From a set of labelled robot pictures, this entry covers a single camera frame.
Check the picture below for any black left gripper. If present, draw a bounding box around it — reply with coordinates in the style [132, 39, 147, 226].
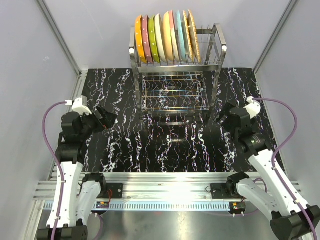
[79, 105, 117, 141]

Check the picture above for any woven wicker tray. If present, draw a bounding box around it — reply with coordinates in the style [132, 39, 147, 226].
[187, 9, 201, 64]
[182, 10, 193, 63]

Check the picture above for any pink and cream plate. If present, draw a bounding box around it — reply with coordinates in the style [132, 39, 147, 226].
[169, 10, 180, 63]

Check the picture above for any yellow-green dotted plate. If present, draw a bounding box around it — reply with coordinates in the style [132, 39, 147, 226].
[148, 15, 161, 63]

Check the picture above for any tan plate with bear drawing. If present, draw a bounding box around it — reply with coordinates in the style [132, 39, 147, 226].
[162, 11, 174, 62]

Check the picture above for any pink dotted plate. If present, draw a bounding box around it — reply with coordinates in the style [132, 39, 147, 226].
[141, 15, 154, 63]

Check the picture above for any blue and cream plate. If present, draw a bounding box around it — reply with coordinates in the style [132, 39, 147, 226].
[175, 10, 187, 63]

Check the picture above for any orange dotted plate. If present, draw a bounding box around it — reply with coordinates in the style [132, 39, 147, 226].
[134, 15, 147, 64]

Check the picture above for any cream plate with drawing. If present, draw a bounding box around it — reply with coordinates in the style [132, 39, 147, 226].
[154, 13, 167, 63]

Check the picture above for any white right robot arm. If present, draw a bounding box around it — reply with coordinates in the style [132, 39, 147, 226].
[215, 100, 320, 240]

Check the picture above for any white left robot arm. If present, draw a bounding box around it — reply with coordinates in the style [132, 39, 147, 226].
[36, 107, 117, 240]

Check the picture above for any stainless steel dish rack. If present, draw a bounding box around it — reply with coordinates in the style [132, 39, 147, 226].
[129, 23, 227, 118]

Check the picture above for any black marble pattern mat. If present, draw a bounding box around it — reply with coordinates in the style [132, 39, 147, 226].
[82, 68, 261, 173]

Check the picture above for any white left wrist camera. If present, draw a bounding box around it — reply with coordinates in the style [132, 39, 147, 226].
[65, 95, 93, 116]

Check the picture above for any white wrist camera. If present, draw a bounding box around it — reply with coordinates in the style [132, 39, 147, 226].
[65, 95, 93, 116]
[243, 96, 261, 119]

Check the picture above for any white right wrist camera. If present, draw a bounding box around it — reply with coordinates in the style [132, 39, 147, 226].
[243, 96, 261, 119]

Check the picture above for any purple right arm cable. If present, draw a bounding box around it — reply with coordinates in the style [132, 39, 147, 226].
[207, 97, 320, 240]

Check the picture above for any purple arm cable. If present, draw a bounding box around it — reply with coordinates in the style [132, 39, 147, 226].
[207, 97, 320, 240]
[41, 100, 105, 240]

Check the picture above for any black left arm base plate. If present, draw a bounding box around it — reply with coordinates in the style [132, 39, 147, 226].
[98, 182, 124, 199]

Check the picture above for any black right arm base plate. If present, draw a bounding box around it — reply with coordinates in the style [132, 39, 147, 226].
[210, 183, 242, 200]

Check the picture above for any aluminium rail frame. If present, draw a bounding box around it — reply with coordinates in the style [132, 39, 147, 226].
[32, 69, 320, 240]

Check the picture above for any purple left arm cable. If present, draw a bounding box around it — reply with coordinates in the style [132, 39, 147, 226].
[41, 100, 105, 240]

